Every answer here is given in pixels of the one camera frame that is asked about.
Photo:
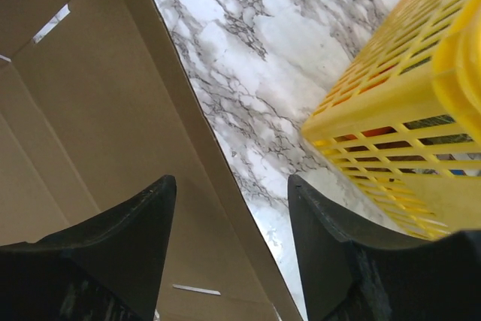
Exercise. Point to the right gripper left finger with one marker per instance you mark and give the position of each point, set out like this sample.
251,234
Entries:
108,267

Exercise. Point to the brown cardboard box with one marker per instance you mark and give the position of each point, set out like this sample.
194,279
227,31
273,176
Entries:
96,107

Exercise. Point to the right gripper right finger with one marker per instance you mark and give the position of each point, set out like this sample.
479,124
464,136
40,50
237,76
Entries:
354,269

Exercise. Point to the yellow plastic basket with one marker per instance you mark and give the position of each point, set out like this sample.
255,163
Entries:
403,121

